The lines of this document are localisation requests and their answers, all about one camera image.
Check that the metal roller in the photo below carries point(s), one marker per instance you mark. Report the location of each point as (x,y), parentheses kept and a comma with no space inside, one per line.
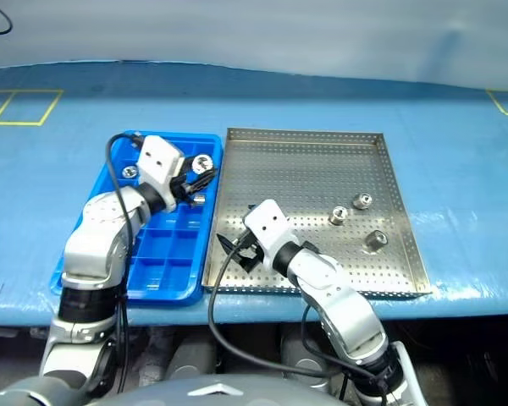
(199,199)
(362,200)
(338,215)
(202,162)
(376,240)

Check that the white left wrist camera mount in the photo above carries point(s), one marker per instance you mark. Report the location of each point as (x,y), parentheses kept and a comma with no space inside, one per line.
(158,158)

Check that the grey robot torso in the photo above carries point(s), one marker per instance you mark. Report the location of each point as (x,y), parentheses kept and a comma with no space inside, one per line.
(173,393)

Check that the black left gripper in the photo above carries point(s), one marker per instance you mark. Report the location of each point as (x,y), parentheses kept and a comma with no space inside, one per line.
(181,188)

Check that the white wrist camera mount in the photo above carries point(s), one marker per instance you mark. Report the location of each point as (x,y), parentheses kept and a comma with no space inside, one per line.
(158,158)
(268,230)

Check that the dark grey rounded shape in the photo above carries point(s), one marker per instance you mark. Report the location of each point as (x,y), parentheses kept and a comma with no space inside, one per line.
(305,355)
(190,359)

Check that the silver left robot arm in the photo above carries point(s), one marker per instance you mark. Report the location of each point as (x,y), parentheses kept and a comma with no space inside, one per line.
(93,249)

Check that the metal nut in tray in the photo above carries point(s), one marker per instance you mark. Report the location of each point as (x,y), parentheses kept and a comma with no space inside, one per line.
(129,171)

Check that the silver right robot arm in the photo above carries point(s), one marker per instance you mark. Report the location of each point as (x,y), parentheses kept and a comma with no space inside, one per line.
(343,304)

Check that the blue plastic compartment tray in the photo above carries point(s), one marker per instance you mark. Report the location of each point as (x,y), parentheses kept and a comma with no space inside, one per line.
(169,254)

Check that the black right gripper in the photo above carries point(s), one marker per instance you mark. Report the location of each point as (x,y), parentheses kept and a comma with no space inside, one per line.
(249,254)

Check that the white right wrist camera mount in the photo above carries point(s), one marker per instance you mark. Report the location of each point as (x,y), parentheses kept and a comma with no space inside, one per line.
(268,230)

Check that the perforated steel tray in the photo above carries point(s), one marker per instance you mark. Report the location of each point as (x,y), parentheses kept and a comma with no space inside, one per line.
(305,177)

